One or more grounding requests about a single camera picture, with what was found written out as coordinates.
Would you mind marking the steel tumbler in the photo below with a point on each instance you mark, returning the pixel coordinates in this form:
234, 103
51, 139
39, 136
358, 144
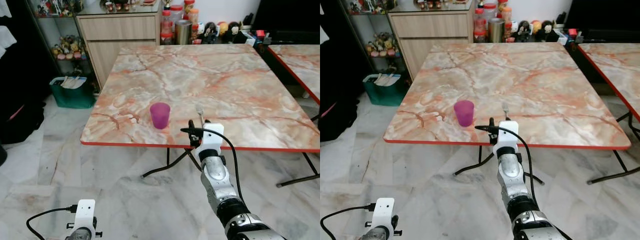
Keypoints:
496, 31
183, 32

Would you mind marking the silver metal fork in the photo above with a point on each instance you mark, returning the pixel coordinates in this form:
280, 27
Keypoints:
506, 111
200, 115

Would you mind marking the marble pattern folding table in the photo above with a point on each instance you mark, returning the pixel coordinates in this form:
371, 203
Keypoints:
615, 65
505, 75
300, 62
200, 75

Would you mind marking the light wooden drawer cabinet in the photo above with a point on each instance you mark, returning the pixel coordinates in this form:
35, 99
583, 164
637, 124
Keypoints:
430, 35
120, 35

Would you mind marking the brown plush toy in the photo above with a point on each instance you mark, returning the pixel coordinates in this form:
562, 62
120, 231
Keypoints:
234, 31
547, 30

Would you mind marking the green shopping bag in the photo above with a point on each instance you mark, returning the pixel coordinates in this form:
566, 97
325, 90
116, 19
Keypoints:
384, 92
72, 95

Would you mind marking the black bag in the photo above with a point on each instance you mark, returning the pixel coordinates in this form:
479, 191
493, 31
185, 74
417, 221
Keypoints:
20, 120
335, 120

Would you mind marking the clear jar with red lid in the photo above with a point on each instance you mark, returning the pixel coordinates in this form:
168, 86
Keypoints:
176, 12
490, 11
479, 25
166, 27

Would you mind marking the black television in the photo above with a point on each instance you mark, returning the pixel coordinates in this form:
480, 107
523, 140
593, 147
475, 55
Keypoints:
285, 17
600, 15

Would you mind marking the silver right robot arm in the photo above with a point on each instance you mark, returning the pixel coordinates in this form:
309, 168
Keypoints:
217, 172
512, 172

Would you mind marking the small red box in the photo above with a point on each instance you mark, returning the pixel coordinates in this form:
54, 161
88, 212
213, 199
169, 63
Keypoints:
259, 33
572, 33

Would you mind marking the purple plastic cup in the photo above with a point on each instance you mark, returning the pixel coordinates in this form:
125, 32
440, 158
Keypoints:
464, 114
160, 116

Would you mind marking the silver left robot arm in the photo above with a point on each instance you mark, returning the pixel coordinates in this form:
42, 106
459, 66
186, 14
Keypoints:
80, 235
380, 235

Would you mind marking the black plush toy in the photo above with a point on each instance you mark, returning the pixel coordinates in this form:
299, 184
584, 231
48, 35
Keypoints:
210, 31
523, 30

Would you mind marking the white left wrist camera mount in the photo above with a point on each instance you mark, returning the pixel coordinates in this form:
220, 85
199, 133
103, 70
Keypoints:
85, 212
384, 212

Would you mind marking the orange plush toy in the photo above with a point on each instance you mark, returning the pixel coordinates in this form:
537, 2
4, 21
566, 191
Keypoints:
223, 27
536, 26

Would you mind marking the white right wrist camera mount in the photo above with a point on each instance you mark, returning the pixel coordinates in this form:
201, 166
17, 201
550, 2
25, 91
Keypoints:
212, 137
507, 137

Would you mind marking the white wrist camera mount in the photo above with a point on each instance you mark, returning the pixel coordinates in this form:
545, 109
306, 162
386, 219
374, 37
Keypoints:
507, 137
212, 137
384, 212
85, 212

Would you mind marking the glass display shelf with toys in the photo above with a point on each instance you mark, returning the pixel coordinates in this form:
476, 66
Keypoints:
70, 50
382, 47

